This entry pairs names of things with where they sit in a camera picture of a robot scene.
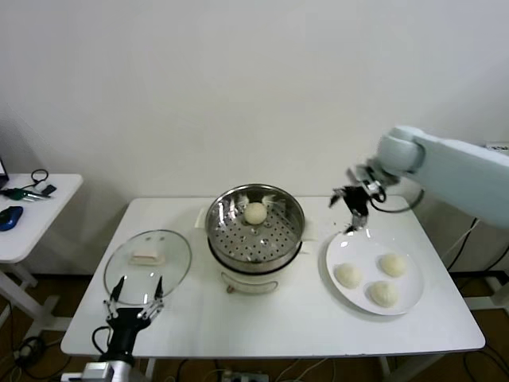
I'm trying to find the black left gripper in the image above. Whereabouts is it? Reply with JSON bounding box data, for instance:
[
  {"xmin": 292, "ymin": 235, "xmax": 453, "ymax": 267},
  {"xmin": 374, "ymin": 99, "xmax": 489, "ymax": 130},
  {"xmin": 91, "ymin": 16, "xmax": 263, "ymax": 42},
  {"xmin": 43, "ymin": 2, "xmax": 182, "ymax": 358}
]
[{"xmin": 103, "ymin": 275, "xmax": 165, "ymax": 357}]

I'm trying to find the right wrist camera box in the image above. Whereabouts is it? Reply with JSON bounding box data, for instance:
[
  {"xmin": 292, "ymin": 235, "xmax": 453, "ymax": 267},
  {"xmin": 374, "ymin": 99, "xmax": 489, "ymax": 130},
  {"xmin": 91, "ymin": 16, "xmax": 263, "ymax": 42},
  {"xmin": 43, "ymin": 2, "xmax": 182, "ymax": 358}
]
[{"xmin": 346, "ymin": 165, "xmax": 379, "ymax": 192}]

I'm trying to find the round glass pot lid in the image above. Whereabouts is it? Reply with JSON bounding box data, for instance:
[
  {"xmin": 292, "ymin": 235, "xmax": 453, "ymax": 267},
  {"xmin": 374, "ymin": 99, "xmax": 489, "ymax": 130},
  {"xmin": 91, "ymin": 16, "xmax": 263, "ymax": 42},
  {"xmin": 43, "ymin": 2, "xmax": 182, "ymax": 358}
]
[{"xmin": 103, "ymin": 229, "xmax": 192, "ymax": 306}]

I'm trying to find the white steamed baozi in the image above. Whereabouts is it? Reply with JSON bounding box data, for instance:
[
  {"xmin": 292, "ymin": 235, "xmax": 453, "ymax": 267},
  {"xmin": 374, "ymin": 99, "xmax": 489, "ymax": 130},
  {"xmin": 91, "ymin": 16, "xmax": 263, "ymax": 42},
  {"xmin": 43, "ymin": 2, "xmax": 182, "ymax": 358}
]
[
  {"xmin": 333, "ymin": 262, "xmax": 363, "ymax": 289},
  {"xmin": 377, "ymin": 253, "xmax": 409, "ymax": 279},
  {"xmin": 243, "ymin": 201, "xmax": 267, "ymax": 225},
  {"xmin": 365, "ymin": 280, "xmax": 398, "ymax": 308}
]

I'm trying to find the white stand base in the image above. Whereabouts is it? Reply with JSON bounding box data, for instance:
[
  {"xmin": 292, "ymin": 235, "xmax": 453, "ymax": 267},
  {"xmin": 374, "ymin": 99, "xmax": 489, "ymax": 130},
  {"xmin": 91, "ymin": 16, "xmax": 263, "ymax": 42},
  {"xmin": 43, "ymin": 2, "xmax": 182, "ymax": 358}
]
[{"xmin": 463, "ymin": 272, "xmax": 509, "ymax": 312}]

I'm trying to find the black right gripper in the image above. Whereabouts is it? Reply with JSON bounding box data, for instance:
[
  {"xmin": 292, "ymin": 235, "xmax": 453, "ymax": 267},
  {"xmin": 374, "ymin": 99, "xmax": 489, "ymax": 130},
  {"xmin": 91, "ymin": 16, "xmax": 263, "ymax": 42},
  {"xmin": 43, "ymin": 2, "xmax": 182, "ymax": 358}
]
[{"xmin": 328, "ymin": 185, "xmax": 371, "ymax": 235}]

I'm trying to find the grey power strip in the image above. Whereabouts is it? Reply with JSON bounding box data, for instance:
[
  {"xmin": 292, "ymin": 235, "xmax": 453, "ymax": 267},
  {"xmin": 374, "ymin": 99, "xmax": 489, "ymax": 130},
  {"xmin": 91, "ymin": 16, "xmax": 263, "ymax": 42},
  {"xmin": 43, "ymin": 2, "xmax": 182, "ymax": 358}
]
[{"xmin": 221, "ymin": 369, "xmax": 270, "ymax": 382}]

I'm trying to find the white electric cooking pot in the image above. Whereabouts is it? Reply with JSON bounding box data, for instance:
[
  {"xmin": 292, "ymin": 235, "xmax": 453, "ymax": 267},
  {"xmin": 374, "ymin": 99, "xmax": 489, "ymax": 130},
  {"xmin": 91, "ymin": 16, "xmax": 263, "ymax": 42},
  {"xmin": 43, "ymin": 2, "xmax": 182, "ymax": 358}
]
[{"xmin": 195, "ymin": 209, "xmax": 318, "ymax": 295}]

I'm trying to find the perforated stainless steel steamer basket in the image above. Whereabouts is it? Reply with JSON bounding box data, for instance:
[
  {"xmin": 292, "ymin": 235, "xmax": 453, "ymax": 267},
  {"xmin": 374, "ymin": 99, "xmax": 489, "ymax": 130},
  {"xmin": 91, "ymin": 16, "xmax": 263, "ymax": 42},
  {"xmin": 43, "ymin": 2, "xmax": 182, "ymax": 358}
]
[{"xmin": 205, "ymin": 183, "xmax": 306, "ymax": 272}]

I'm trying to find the white floor plug bundle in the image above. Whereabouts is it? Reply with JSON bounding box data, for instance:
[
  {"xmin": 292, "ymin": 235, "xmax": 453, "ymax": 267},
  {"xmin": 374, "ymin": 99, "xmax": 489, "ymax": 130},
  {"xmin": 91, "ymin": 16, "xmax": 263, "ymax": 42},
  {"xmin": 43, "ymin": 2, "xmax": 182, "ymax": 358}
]
[{"xmin": 14, "ymin": 336, "xmax": 45, "ymax": 367}]

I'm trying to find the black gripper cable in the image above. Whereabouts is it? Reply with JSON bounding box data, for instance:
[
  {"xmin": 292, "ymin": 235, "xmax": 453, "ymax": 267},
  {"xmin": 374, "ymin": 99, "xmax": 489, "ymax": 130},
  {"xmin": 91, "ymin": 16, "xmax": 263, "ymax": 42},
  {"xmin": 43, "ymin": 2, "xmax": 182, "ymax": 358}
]
[
  {"xmin": 369, "ymin": 186, "xmax": 426, "ymax": 214},
  {"xmin": 91, "ymin": 325, "xmax": 115, "ymax": 356}
]

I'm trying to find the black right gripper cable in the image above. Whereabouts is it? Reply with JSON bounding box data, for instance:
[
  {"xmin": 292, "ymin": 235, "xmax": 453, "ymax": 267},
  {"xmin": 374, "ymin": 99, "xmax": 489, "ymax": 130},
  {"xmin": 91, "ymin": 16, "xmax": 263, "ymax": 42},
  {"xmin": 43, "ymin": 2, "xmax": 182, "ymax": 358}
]
[{"xmin": 369, "ymin": 186, "xmax": 426, "ymax": 214}]

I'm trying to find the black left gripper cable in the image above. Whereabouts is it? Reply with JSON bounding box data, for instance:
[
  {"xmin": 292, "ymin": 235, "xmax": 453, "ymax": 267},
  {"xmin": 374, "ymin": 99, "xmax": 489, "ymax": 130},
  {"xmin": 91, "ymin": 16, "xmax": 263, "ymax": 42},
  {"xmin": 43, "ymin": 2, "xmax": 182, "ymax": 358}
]
[{"xmin": 91, "ymin": 325, "xmax": 115, "ymax": 356}]

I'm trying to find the large white round plate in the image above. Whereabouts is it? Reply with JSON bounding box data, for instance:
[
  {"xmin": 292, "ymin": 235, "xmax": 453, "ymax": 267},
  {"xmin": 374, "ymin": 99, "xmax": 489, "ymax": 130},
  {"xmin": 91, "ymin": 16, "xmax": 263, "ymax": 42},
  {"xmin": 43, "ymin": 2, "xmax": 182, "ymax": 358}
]
[{"xmin": 325, "ymin": 228, "xmax": 425, "ymax": 317}]

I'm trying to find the small white side table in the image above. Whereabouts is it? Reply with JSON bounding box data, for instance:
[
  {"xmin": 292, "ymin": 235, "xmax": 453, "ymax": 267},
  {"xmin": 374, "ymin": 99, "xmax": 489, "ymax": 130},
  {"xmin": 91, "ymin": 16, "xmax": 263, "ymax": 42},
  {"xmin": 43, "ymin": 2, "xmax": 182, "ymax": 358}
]
[{"xmin": 0, "ymin": 173, "xmax": 84, "ymax": 335}]

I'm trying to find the blue computer mouse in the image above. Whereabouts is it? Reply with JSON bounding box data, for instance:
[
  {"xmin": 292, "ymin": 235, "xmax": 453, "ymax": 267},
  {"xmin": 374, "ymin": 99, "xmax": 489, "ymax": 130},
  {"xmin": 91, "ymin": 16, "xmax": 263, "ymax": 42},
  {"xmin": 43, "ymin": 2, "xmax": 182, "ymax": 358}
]
[{"xmin": 0, "ymin": 205, "xmax": 24, "ymax": 232}]

